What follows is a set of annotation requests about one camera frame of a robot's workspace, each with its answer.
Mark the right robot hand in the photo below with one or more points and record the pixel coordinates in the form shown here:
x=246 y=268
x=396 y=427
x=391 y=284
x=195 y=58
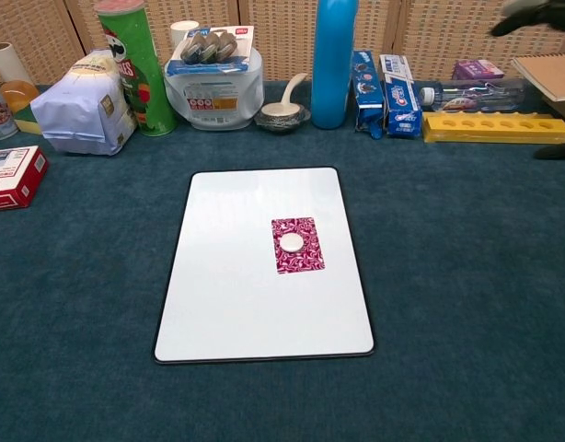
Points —
x=531 y=11

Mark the red patterned card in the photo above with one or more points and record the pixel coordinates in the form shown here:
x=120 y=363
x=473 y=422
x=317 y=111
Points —
x=305 y=263

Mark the white rectangular board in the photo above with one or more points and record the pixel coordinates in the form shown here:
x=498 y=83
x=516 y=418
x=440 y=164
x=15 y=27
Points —
x=227 y=285

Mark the brown spiral notebook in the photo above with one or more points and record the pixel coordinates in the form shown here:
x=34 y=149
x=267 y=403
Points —
x=554 y=76

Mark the small purple box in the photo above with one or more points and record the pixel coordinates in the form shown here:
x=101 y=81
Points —
x=478 y=70

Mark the wicker folding screen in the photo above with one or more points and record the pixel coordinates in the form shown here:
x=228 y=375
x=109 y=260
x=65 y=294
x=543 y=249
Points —
x=448 y=27

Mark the clear plastic water bottle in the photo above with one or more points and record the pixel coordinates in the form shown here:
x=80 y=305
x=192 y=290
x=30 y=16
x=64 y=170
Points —
x=476 y=99

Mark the yellow mould tray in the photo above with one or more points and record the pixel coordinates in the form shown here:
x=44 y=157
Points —
x=494 y=132

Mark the Crest toothpaste box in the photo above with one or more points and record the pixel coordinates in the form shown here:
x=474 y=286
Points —
x=400 y=96

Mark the blue Oreo box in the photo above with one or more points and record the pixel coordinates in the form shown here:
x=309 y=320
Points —
x=367 y=87

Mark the blue pump bottle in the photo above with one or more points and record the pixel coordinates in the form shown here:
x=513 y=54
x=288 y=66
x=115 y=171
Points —
x=330 y=69

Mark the small dark patterned bowl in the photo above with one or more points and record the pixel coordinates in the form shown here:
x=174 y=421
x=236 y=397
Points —
x=282 y=125

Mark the tape rolls blister pack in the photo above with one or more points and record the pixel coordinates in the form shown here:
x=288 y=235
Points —
x=209 y=46

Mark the clear plastic storage container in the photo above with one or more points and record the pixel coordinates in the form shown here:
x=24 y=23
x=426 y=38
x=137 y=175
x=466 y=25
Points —
x=218 y=101

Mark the white cylindrical bottle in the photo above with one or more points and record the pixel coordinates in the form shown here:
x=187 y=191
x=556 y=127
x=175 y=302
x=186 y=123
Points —
x=181 y=32

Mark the green Pringles can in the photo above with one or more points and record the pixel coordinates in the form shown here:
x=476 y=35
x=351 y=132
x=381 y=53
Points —
x=144 y=69

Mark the pale lavender paper bag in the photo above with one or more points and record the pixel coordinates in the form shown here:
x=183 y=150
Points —
x=80 y=110

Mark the green and yellow sponge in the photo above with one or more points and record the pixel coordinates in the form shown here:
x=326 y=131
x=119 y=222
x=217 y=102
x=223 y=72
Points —
x=27 y=122

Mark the white cardboard tube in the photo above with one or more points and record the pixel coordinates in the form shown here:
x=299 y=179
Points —
x=6 y=62

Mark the dark teal table cloth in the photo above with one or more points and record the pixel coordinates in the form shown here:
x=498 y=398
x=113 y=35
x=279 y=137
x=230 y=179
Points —
x=80 y=299

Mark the red and white box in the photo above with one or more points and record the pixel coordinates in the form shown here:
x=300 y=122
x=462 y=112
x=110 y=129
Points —
x=11 y=179

